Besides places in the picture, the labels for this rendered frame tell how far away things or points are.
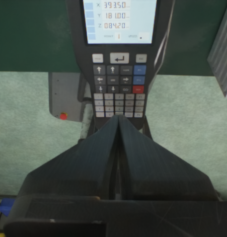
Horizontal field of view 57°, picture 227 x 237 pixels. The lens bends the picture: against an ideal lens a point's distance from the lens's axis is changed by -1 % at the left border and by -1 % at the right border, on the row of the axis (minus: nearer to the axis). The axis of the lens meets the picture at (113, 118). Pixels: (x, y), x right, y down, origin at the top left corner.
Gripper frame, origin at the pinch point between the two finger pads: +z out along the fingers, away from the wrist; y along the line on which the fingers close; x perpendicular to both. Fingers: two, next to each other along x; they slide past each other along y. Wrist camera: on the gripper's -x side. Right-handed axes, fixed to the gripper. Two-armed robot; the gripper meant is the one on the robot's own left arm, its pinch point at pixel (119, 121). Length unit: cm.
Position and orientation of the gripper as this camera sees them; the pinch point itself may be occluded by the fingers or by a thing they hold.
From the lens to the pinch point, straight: 29.4
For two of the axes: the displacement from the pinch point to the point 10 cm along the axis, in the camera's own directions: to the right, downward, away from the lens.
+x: 0.3, 1.9, 9.8
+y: -10.0, -0.1, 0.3
